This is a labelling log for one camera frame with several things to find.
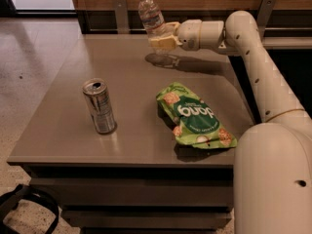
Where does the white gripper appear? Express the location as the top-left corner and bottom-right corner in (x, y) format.
(149, 19), (224, 51)

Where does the clear plastic water bottle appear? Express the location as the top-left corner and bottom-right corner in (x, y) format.
(138, 0), (170, 55)

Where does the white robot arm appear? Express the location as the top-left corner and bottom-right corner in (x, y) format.
(149, 11), (312, 234)

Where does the green snack bag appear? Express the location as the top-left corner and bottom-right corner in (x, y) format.
(156, 82), (237, 149)

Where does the silver drink can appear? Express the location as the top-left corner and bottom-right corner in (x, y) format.
(82, 78), (117, 135)

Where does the grey drawer cabinet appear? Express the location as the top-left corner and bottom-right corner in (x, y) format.
(9, 36), (252, 234)

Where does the left metal bracket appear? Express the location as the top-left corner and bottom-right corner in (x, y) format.
(113, 0), (130, 34)

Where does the metal bracket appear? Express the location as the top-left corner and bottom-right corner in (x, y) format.
(256, 0), (277, 30)
(113, 0), (130, 34)

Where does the right metal bracket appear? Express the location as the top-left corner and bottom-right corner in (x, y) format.
(256, 0), (277, 30)

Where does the wooden wall counter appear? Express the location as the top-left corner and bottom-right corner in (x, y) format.
(72, 0), (312, 49)

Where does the black bag strap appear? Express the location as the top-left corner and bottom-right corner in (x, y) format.
(0, 183), (60, 234)

